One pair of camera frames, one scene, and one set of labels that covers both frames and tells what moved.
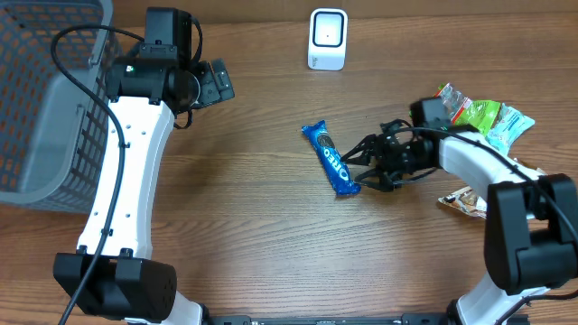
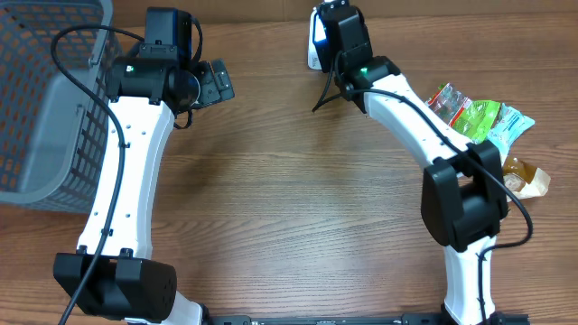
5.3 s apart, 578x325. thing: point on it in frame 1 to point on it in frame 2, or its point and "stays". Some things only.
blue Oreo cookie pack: (331, 159) to (320, 32)
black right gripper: (373, 144) to (361, 27)
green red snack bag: (477, 114) stays
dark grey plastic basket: (53, 129) stays
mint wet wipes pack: (509, 124) stays
